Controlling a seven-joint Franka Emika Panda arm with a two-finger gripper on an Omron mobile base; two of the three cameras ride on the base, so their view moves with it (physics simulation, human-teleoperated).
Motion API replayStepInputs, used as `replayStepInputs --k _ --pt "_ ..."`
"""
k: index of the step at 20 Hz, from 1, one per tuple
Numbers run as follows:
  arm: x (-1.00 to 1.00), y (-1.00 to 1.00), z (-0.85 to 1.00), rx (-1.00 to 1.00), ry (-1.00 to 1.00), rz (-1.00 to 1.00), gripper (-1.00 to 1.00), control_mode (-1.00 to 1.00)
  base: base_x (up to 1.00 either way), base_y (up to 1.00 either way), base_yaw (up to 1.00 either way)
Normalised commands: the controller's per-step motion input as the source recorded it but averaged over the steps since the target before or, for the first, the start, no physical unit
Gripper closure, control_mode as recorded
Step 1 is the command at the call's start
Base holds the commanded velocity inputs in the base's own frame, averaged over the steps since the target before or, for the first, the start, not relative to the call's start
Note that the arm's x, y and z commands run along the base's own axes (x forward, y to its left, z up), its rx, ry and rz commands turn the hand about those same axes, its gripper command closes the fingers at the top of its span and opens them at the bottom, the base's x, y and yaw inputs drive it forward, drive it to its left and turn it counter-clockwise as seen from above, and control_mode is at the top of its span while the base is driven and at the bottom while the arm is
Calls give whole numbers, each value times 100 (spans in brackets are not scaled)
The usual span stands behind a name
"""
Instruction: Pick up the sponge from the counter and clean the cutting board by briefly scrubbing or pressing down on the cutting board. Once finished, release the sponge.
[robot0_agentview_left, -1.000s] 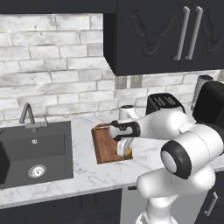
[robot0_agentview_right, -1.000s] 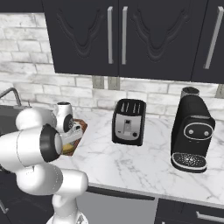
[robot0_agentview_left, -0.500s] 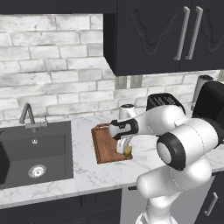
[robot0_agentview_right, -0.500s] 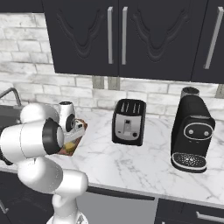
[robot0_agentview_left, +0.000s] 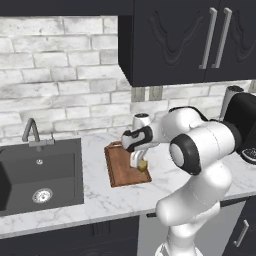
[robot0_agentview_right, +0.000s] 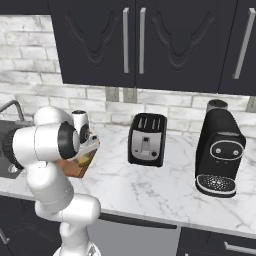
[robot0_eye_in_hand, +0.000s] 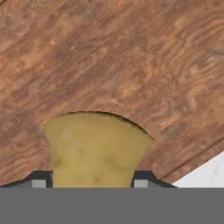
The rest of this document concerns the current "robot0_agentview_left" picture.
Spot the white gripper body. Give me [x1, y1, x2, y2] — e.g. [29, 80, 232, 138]
[129, 149, 150, 168]

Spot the yellow green sponge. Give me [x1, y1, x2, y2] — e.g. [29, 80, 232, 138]
[137, 159, 150, 173]

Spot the brown wooden cutting board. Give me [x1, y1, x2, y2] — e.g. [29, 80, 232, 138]
[103, 140, 153, 189]

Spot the grey dishwasher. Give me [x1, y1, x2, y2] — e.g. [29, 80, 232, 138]
[137, 199, 248, 256]

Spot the black sink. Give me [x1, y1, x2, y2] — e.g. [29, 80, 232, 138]
[0, 137, 85, 218]

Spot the black base cupboard front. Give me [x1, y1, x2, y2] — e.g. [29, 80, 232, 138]
[0, 215, 141, 256]

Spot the grey tap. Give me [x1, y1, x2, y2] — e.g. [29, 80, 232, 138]
[21, 117, 56, 152]

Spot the black coffee machine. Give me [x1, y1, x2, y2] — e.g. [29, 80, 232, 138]
[219, 84, 256, 166]

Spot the black base cupboard door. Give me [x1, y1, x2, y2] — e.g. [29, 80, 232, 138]
[221, 195, 256, 256]

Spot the black dishwasher handle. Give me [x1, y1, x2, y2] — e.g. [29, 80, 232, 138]
[145, 197, 250, 219]

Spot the black wall cupboard door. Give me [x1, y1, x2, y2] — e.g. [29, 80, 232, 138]
[203, 0, 256, 84]
[132, 0, 222, 88]

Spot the grey base cupboard handle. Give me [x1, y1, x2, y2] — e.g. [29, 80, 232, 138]
[232, 219, 250, 248]

